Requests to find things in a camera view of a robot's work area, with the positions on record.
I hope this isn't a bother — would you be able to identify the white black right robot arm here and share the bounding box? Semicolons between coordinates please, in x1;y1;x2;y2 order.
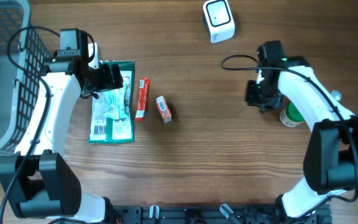
246;40;358;220

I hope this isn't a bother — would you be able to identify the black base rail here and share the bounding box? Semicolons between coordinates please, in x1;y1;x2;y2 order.
55;203;333;224

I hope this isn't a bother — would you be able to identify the yellow liquid bottle silver cap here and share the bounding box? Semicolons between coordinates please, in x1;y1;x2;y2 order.
330;90;342;101

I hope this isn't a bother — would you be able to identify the red stick sachet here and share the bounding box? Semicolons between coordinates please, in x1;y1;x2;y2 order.
135;78;150;121

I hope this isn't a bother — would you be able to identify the green lid jar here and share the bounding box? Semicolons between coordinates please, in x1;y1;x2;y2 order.
280;102;305;128

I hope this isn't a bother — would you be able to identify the white barcode scanner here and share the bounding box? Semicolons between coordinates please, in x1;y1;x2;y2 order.
203;0;236;44

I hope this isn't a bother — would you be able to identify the light green wipes pack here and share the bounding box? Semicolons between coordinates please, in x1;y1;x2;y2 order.
104;88;129;121

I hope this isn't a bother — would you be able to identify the green glove package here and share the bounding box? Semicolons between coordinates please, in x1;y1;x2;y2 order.
88;60;135;144

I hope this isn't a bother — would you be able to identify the grey plastic mesh basket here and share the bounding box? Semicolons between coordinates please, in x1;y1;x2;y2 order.
0;0;50;157

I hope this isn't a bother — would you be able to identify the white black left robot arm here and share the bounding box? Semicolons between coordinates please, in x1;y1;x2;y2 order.
0;28;123;223

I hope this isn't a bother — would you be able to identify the red white tissue pack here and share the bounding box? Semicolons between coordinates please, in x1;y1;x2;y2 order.
156;96;172;123

